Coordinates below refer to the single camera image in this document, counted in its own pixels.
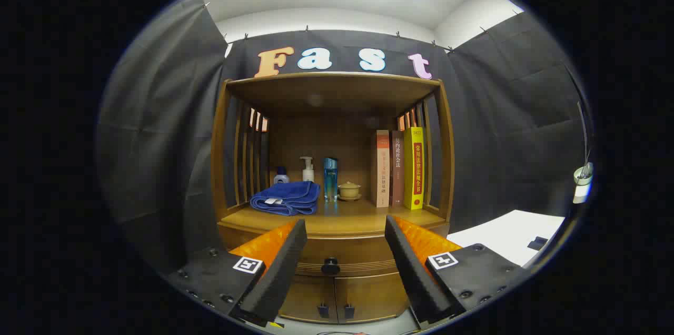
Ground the brown book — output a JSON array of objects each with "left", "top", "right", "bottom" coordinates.
[{"left": 390, "top": 131, "right": 405, "bottom": 206}]

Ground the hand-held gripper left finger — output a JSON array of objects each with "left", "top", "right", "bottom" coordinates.
[{"left": 167, "top": 219, "right": 308, "bottom": 328}]

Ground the tall blue glass bottle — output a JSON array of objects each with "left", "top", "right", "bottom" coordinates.
[{"left": 323, "top": 157, "right": 339, "bottom": 202}]

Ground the yellow book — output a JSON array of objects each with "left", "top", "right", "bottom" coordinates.
[{"left": 403, "top": 127, "right": 425, "bottom": 210}]

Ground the tan lidded teacup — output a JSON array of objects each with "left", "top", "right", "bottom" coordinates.
[{"left": 338, "top": 181, "right": 363, "bottom": 201}]

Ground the beige orange-topped book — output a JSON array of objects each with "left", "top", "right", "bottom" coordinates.
[{"left": 370, "top": 130, "right": 391, "bottom": 208}]

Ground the wooden cabinet door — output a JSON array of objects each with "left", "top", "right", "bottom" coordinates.
[
  {"left": 334, "top": 272, "right": 411, "bottom": 324},
  {"left": 279, "top": 274, "right": 336, "bottom": 324}
]

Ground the wooden countertop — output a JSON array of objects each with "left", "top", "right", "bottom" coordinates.
[{"left": 219, "top": 195, "right": 448, "bottom": 238}]

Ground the white panelled table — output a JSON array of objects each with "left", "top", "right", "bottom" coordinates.
[{"left": 447, "top": 210, "right": 567, "bottom": 267}]

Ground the blue folded towel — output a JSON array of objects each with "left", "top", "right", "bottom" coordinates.
[{"left": 250, "top": 181, "right": 321, "bottom": 216}]

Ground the wooden drawer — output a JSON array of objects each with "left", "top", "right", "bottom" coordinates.
[{"left": 219, "top": 223, "right": 449, "bottom": 278}]

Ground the white green device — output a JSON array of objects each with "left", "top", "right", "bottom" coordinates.
[{"left": 573, "top": 162, "right": 594, "bottom": 204}]

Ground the wooden cabinet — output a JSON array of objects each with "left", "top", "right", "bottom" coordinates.
[{"left": 211, "top": 72, "right": 456, "bottom": 324}]

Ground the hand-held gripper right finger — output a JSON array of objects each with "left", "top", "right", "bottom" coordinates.
[{"left": 384, "top": 214, "right": 527, "bottom": 325}]

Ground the black backdrop cloth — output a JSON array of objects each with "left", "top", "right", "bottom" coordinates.
[{"left": 97, "top": 0, "right": 593, "bottom": 272}]

